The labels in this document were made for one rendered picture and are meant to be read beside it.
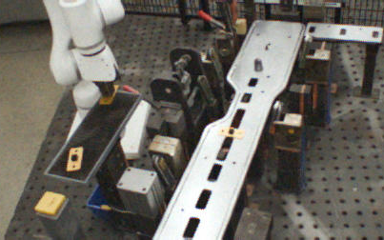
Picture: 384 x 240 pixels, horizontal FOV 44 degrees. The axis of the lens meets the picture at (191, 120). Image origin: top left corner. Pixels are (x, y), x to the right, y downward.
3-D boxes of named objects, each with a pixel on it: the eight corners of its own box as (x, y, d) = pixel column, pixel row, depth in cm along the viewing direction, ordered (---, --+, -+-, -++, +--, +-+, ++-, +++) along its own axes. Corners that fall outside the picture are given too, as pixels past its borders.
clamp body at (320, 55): (328, 131, 190) (333, 62, 167) (298, 127, 195) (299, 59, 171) (332, 116, 196) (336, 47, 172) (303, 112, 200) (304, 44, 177)
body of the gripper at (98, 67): (70, 52, 132) (82, 83, 139) (103, 52, 129) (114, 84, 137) (79, 36, 137) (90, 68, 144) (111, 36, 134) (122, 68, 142)
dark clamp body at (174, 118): (198, 200, 176) (181, 128, 150) (166, 193, 181) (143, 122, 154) (208, 178, 183) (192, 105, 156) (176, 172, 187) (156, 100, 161)
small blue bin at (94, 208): (115, 224, 173) (109, 210, 167) (92, 218, 177) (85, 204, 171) (128, 201, 180) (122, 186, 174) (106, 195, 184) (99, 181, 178)
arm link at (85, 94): (71, 95, 192) (55, 48, 176) (114, 81, 197) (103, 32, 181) (80, 113, 184) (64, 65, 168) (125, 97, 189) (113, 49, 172)
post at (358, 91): (379, 99, 199) (388, 42, 179) (352, 96, 202) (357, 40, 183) (380, 90, 203) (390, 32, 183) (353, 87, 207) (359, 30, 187)
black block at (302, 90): (312, 153, 184) (313, 97, 164) (284, 149, 187) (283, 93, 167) (315, 139, 189) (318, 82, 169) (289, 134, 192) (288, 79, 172)
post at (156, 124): (180, 204, 176) (158, 128, 148) (168, 201, 177) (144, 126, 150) (185, 193, 179) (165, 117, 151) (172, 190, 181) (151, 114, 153)
